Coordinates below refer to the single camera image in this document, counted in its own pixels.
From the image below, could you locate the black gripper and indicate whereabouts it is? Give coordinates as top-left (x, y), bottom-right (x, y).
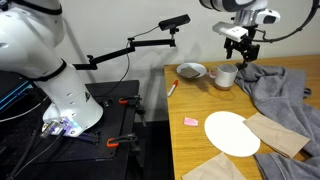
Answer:
top-left (224, 26), bottom-right (260, 62)

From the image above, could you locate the white ceramic mug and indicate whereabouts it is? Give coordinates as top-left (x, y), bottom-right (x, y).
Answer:
top-left (208, 64), bottom-right (238, 90)

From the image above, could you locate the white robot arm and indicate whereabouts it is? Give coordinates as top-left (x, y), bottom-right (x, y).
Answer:
top-left (199, 0), bottom-right (280, 64)

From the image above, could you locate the white robot base arm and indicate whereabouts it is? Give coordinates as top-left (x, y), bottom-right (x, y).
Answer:
top-left (0, 0), bottom-right (103, 137)

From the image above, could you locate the small white plate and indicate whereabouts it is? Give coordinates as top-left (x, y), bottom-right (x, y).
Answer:
top-left (176, 63), bottom-right (207, 78)

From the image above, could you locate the brown napkin on small plate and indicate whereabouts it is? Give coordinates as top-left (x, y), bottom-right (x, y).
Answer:
top-left (180, 67), bottom-right (199, 79)

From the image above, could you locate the grey towel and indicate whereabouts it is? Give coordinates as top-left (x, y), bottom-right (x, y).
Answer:
top-left (235, 63), bottom-right (320, 180)

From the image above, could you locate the red and white marker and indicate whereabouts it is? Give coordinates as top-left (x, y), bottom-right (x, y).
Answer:
top-left (167, 80), bottom-right (179, 97)

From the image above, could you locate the large white plate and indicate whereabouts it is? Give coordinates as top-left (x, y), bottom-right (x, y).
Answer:
top-left (204, 111), bottom-right (260, 157)

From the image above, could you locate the large brown paper napkin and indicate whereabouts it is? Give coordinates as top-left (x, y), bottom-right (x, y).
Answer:
top-left (244, 112), bottom-right (310, 158)

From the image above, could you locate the brown paper napkin near edge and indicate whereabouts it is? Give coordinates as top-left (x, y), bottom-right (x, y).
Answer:
top-left (182, 153), bottom-right (246, 180)

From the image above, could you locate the orange black clamp rear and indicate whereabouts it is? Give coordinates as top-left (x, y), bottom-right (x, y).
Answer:
top-left (118, 95), bottom-right (142, 105)

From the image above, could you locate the orange black clamp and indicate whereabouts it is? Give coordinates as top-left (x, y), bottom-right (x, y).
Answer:
top-left (118, 95), bottom-right (142, 105)
top-left (106, 133), bottom-right (138, 148)

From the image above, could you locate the orange black clamp front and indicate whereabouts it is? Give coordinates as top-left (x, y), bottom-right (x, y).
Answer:
top-left (106, 133), bottom-right (138, 148)

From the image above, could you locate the black side table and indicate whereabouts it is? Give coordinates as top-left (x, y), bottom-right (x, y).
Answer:
top-left (0, 80), bottom-right (140, 180)

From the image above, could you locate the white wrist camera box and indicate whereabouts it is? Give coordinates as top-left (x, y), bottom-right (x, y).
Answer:
top-left (212, 22), bottom-right (248, 42)

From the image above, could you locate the black camera on boom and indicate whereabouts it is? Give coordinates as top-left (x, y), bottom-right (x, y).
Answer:
top-left (158, 14), bottom-right (191, 31)

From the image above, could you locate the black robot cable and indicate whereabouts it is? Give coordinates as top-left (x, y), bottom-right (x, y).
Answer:
top-left (256, 0), bottom-right (320, 44)

